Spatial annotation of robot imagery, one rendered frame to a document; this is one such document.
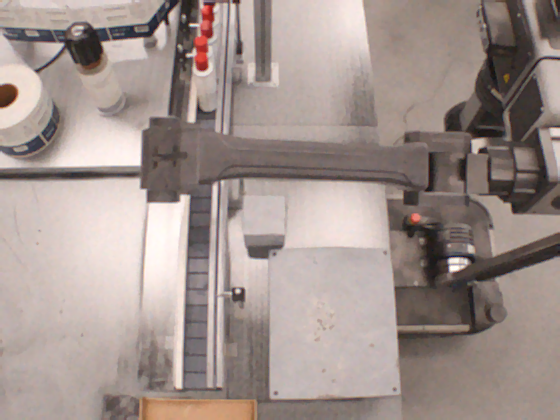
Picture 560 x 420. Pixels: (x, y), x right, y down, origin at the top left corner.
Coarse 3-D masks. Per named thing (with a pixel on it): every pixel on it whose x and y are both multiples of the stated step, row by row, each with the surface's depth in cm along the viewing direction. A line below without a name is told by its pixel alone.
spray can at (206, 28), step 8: (200, 24) 126; (208, 24) 126; (200, 32) 127; (208, 32) 126; (208, 40) 129; (216, 40) 130; (216, 48) 132; (216, 56) 135; (216, 64) 138; (216, 72) 141
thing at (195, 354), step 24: (192, 216) 128; (192, 240) 126; (216, 240) 126; (192, 264) 123; (216, 264) 123; (192, 288) 121; (216, 288) 121; (192, 312) 119; (216, 312) 119; (192, 336) 117; (192, 360) 114; (192, 384) 112
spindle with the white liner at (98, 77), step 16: (64, 32) 113; (80, 32) 113; (96, 32) 115; (80, 48) 113; (96, 48) 117; (80, 64) 121; (96, 64) 122; (96, 80) 124; (112, 80) 129; (96, 96) 130; (112, 96) 133; (112, 112) 138
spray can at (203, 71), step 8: (200, 56) 122; (200, 64) 122; (208, 64) 124; (200, 72) 124; (208, 72) 125; (200, 80) 126; (208, 80) 127; (200, 88) 130; (208, 88) 130; (200, 96) 133; (208, 96) 133; (216, 96) 136; (200, 104) 137; (208, 104) 136; (216, 104) 138
